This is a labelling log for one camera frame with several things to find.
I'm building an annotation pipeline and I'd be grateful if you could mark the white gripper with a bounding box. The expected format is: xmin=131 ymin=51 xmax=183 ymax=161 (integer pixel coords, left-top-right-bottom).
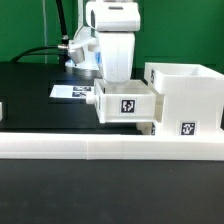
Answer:
xmin=98 ymin=32 xmax=135 ymax=84

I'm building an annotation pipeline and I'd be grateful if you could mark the paper sheet with markers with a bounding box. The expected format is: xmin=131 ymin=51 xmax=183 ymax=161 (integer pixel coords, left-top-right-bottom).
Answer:
xmin=50 ymin=85 xmax=93 ymax=99

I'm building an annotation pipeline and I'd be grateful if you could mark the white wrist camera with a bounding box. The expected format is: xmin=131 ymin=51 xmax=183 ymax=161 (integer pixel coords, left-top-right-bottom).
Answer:
xmin=68 ymin=37 xmax=99 ymax=64

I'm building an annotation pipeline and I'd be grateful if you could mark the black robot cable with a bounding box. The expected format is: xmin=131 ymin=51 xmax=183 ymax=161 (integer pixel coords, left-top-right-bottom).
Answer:
xmin=10 ymin=0 xmax=72 ymax=64

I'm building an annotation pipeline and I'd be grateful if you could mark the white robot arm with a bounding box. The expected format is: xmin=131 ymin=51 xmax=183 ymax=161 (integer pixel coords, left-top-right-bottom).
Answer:
xmin=68 ymin=0 xmax=141 ymax=85

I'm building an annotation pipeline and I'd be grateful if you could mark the white drawer tray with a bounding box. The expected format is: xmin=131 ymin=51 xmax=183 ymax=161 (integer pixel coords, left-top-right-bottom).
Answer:
xmin=86 ymin=79 xmax=156 ymax=123
xmin=136 ymin=122 xmax=156 ymax=136

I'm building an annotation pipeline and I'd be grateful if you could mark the white U-shaped fence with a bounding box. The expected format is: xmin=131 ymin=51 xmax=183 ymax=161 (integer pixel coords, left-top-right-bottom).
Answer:
xmin=0 ymin=132 xmax=224 ymax=161

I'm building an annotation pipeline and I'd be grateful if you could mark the white drawer cabinet box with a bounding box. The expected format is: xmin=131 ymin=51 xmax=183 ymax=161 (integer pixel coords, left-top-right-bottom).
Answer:
xmin=144 ymin=62 xmax=224 ymax=136

